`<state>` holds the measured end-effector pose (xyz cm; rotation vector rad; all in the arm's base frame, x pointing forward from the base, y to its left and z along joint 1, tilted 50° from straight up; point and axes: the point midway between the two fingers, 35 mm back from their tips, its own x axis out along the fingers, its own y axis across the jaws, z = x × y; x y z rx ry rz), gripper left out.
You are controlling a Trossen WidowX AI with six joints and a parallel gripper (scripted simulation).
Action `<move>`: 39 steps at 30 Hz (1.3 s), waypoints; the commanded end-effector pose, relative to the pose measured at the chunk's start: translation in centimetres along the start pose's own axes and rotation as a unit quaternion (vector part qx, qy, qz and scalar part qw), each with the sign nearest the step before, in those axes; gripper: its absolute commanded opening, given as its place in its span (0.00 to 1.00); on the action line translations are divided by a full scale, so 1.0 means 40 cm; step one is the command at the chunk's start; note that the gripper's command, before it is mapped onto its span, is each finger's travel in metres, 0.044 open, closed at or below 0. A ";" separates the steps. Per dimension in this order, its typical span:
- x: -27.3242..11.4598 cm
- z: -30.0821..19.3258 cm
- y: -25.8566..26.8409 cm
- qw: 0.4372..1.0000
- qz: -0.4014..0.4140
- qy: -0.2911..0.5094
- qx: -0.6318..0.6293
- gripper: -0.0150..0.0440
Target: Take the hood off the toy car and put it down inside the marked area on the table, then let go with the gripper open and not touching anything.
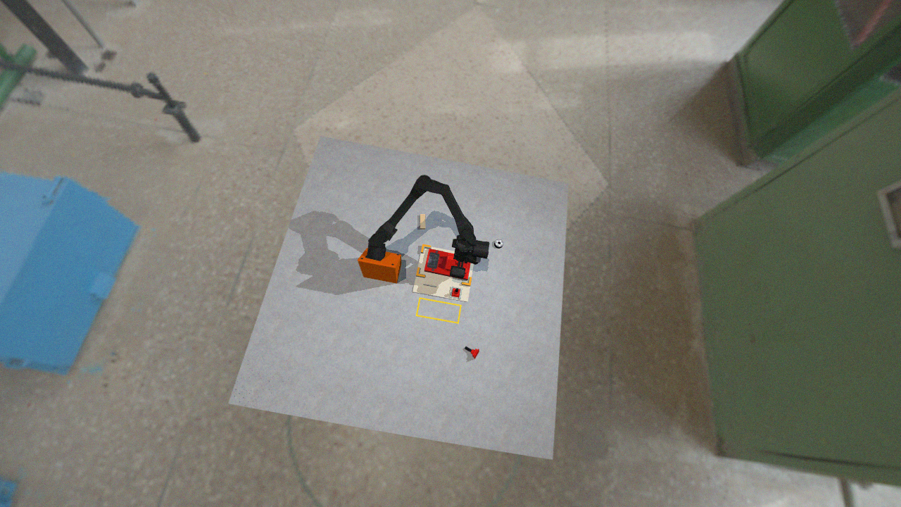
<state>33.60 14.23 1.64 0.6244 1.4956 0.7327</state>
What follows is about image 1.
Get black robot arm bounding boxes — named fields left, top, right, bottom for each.
left=366, top=175, right=489, bottom=265

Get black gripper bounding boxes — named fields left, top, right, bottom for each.
left=450, top=235, right=469, bottom=278

